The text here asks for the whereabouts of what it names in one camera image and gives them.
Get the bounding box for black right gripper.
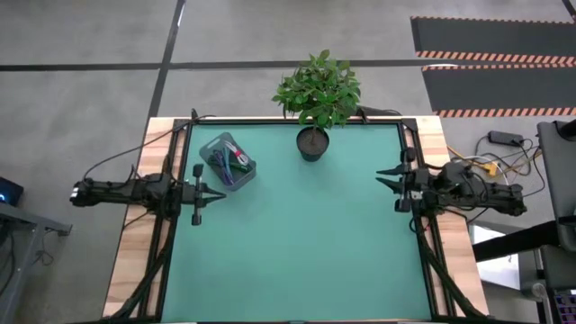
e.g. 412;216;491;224
374;147;431;213

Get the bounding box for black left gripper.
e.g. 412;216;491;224
179;163;227;227

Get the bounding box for dark blue USB-C cable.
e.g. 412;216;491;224
211;148;235;187

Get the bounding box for green USB-C cable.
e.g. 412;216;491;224
220;159;251;175

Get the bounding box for white USB-C cable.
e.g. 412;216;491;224
222;139;250;167

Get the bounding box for grey translucent plastic basket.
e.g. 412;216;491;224
198;131;258;193

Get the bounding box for black plant pot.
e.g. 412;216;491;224
295;125;330;163

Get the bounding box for green leafy plant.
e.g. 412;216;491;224
271;49;363;131

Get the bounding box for green table mat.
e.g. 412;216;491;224
160;123;433;321

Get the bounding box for black power adapter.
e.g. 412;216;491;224
488;130;526;148

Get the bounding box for black hazard-striped floor mat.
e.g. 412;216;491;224
421;64;576;119
409;16;576;60

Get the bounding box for black stand bar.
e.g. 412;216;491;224
472;220;559;263

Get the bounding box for grey monitor back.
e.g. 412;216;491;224
537;120;576;253

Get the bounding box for grey side table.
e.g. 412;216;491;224
0;202;73;324

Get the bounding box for black device with blue light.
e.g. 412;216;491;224
0;176;24;207

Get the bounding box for blue parts bins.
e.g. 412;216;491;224
553;290;576;324

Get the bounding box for black aluminium table frame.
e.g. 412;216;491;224
134;114;490;324

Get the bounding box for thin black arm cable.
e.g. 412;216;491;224
83;114;215;181

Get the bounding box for black braided cable bundle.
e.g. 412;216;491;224
105;215;176;321
413;215;490;321

